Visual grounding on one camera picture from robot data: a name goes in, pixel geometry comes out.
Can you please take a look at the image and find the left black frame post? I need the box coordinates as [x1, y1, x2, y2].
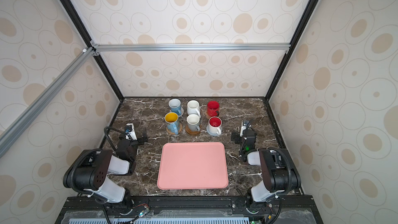
[59, 0, 124, 102]

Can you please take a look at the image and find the white mug front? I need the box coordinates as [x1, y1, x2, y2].
[187, 114, 201, 132]

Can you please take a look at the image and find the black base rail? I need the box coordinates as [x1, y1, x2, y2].
[56, 195, 323, 224]

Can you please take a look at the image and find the blue floral mug white inside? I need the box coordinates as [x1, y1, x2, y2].
[169, 99, 182, 116]

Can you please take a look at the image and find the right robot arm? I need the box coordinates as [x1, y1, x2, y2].
[231, 128, 301, 207]

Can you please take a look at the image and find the multicolour woven round coaster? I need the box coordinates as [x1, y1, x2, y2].
[178, 108, 184, 117]

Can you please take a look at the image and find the right black frame post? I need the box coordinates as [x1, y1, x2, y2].
[265, 0, 319, 102]

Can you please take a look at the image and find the black frame post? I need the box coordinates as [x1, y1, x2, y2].
[265, 0, 319, 102]
[59, 0, 124, 102]

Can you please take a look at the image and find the horizontal aluminium frame bar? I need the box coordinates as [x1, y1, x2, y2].
[93, 43, 291, 52]

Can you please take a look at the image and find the white mug red inside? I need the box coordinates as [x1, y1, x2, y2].
[207, 117, 222, 135]

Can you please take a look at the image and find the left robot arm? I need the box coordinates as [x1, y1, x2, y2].
[63, 123, 148, 208]

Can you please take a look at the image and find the pink rectangular tray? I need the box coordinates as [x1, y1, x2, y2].
[157, 142, 229, 190]

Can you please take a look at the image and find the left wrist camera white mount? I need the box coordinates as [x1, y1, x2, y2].
[124, 123, 137, 141]

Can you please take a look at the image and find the woven rattan round coaster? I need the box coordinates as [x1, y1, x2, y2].
[166, 123, 182, 135]

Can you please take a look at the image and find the left diagonal aluminium bar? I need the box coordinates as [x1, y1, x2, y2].
[1, 47, 94, 157]

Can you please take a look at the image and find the brown paw shaped coaster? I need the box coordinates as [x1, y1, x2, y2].
[205, 112, 212, 119]

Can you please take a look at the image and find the dark red mug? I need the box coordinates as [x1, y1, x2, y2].
[206, 101, 220, 118]

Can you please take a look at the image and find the blue mug yellow inside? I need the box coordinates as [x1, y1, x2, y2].
[164, 112, 179, 133]

